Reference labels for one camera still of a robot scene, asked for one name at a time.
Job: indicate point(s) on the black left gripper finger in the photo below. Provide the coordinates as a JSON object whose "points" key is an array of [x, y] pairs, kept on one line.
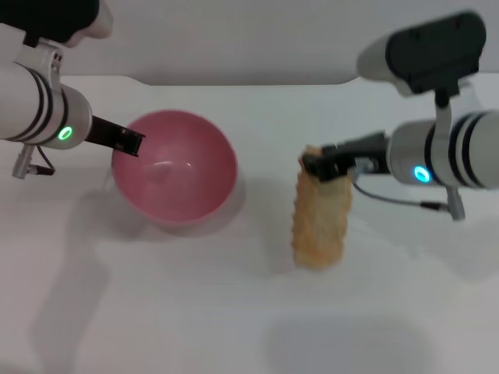
{"points": [[130, 142]]}

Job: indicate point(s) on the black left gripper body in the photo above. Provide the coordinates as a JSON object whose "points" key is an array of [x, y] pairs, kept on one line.
{"points": [[101, 132]]}

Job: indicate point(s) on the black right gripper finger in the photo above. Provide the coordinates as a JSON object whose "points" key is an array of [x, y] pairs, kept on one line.
{"points": [[323, 167], [331, 149]]}

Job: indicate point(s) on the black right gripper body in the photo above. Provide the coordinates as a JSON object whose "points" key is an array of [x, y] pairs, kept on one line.
{"points": [[370, 150]]}

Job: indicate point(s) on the ridged golden bread loaf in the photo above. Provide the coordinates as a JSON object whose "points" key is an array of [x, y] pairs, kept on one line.
{"points": [[319, 222]]}

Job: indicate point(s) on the pink bowl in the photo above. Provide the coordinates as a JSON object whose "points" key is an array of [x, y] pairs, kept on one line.
{"points": [[175, 187]]}

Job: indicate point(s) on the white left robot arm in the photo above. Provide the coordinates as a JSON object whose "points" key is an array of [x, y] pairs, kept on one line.
{"points": [[31, 105]]}

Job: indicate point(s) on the silver right camera mount bracket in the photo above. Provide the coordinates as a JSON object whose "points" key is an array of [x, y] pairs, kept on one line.
{"points": [[444, 117]]}

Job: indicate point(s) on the silver camera mount bracket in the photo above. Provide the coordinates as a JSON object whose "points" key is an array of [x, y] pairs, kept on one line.
{"points": [[444, 117], [47, 58]]}

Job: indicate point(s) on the silver left camera mount bracket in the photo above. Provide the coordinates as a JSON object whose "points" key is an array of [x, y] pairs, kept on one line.
{"points": [[47, 58]]}

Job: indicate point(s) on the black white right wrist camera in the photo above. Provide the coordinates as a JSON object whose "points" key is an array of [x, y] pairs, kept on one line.
{"points": [[432, 50]]}

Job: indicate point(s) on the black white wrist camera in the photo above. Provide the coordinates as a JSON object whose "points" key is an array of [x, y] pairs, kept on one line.
{"points": [[432, 50], [50, 15]]}

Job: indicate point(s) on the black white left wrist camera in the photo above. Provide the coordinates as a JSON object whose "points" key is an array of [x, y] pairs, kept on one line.
{"points": [[50, 15]]}

